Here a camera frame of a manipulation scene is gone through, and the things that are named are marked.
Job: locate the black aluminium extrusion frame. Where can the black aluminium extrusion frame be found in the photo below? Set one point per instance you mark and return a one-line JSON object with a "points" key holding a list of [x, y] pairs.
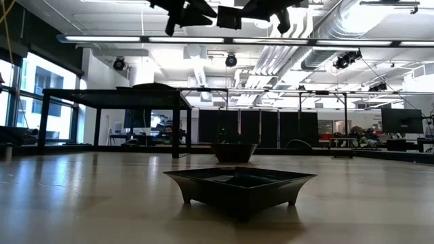
{"points": [[390, 156]]}

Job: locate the black room divider panels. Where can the black room divider panels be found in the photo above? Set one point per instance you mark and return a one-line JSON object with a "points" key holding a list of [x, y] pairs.
{"points": [[268, 128]]}

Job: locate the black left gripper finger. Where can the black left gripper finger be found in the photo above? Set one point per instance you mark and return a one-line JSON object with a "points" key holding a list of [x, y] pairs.
{"points": [[173, 22], [198, 17]]}

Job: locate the black small square mini plate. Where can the black small square mini plate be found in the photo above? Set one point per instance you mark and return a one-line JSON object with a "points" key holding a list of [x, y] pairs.
{"points": [[229, 17], [237, 196]]}

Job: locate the black computer monitor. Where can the black computer monitor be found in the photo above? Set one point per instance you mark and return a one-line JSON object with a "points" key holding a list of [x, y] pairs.
{"points": [[401, 120]]}

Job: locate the black perforated metal shelf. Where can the black perforated metal shelf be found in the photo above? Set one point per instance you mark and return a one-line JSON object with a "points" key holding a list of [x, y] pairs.
{"points": [[118, 98]]}

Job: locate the black ceiling spotlight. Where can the black ceiling spotlight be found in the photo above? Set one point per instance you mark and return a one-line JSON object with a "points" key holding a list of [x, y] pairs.
{"points": [[119, 63], [347, 59], [378, 87], [231, 60]]}

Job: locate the silver ventilation duct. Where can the silver ventilation duct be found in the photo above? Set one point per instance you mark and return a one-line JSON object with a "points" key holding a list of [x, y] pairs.
{"points": [[339, 27]]}

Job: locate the person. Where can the person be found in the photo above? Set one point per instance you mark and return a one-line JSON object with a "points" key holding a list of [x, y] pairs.
{"points": [[167, 130], [364, 135]]}

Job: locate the overhead LED light bar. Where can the overhead LED light bar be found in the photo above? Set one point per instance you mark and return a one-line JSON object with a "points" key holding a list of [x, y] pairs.
{"points": [[101, 39]]}

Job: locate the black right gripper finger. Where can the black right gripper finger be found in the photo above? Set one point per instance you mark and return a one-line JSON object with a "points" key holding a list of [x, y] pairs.
{"points": [[259, 13], [284, 21]]}

